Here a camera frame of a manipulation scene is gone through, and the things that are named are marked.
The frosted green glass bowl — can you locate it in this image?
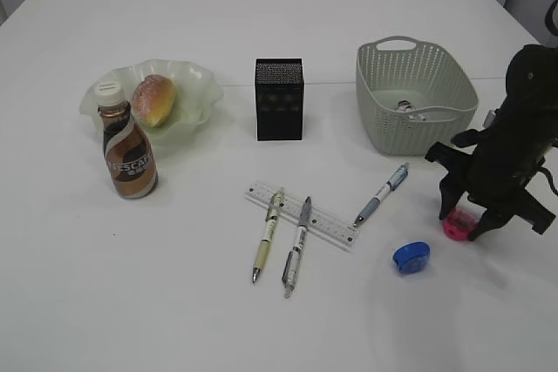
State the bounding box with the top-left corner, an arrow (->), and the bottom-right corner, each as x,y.
95,59 -> 224,147

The blue pencil sharpener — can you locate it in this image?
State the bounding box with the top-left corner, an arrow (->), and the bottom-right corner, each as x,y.
392,241 -> 431,274

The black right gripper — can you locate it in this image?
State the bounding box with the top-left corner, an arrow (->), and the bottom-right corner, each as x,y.
425,130 -> 556,241

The cream barrel pen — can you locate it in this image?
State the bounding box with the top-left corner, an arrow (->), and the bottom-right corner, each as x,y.
252,188 -> 284,284

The black mesh pen holder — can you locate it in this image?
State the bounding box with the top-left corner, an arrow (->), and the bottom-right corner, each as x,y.
255,58 -> 304,141

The clear plastic ruler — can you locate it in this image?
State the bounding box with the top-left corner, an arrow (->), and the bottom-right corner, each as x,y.
244,179 -> 359,254

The pale green plastic basket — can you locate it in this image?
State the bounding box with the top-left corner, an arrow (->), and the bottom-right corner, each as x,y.
356,36 -> 479,156

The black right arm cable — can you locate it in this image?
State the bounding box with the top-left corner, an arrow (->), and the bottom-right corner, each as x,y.
538,158 -> 558,197

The blue white pen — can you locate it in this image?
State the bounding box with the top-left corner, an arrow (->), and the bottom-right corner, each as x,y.
353,162 -> 409,228

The grey white clear pen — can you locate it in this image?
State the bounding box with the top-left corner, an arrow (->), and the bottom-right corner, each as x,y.
282,196 -> 312,299

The brown Nescafe coffee bottle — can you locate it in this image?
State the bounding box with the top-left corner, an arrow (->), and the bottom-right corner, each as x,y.
94,82 -> 159,200

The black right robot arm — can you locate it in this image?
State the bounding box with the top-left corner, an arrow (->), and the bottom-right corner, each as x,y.
425,44 -> 557,241

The pink pencil sharpener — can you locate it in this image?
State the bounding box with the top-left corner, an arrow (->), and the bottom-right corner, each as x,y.
442,207 -> 478,241

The paper ball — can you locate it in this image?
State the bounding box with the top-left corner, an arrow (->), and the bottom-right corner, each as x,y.
395,99 -> 427,122

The sugared bread roll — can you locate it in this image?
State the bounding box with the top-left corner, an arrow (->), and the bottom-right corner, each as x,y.
131,74 -> 177,128

